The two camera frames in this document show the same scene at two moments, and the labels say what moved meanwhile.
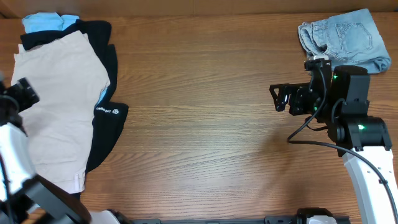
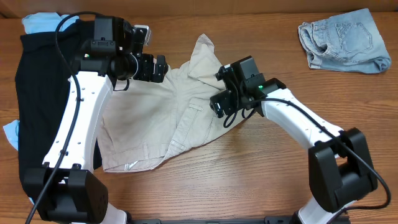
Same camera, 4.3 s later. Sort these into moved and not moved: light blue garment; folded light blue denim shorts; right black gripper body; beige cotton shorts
Moved: right black gripper body; beige cotton shorts
Not moved: folded light blue denim shorts; light blue garment
